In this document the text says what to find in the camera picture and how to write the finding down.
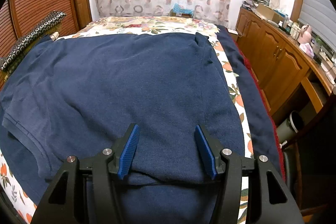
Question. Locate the navy printed t-shirt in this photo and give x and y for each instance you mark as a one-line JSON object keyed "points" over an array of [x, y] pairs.
{"points": [[131, 77]]}

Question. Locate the floral quilt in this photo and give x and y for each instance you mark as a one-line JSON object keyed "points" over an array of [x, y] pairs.
{"points": [[147, 25]]}

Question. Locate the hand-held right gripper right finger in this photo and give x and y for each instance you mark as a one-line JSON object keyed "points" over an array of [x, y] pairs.
{"points": [[207, 154]]}

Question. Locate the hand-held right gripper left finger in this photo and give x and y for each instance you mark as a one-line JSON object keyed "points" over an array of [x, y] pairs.
{"points": [[128, 154]]}

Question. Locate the grey-green trash bin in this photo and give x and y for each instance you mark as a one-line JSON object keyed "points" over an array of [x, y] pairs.
{"points": [[287, 127]]}

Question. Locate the long wooden cabinet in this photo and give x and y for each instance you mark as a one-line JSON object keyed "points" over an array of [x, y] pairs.
{"points": [[278, 56]]}

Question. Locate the teal bag on box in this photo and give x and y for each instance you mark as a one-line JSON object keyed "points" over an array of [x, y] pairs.
{"points": [[181, 10]]}

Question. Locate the navy blanket with red edge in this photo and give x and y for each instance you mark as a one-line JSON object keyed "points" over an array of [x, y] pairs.
{"points": [[252, 87]]}

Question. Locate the dark circle-patterned cloth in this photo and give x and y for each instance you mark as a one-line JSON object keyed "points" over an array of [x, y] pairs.
{"points": [[34, 32]]}

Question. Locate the pile of folded clothes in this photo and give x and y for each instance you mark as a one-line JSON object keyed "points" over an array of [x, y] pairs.
{"points": [[252, 1]]}

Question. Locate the open cardboard box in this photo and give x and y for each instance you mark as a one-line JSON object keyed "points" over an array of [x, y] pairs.
{"points": [[265, 12]]}

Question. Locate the grey window blind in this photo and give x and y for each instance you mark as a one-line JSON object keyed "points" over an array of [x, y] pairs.
{"points": [[320, 11]]}

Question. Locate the pink kettle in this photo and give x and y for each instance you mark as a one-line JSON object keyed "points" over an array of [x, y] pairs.
{"points": [[305, 34]]}

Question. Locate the pink tissue pack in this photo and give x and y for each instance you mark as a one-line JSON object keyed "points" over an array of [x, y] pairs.
{"points": [[306, 49]]}

